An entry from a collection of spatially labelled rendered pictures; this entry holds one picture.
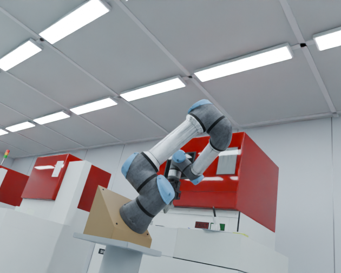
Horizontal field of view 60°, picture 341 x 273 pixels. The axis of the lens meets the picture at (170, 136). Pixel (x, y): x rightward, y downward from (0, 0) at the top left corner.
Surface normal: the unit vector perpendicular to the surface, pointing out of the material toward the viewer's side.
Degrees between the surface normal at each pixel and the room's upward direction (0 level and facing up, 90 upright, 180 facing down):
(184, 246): 90
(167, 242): 90
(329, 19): 180
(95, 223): 90
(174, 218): 90
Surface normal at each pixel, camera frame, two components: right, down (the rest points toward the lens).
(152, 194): -0.26, -0.10
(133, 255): 0.58, -0.22
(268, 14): -0.21, 0.89
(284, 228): -0.60, -0.44
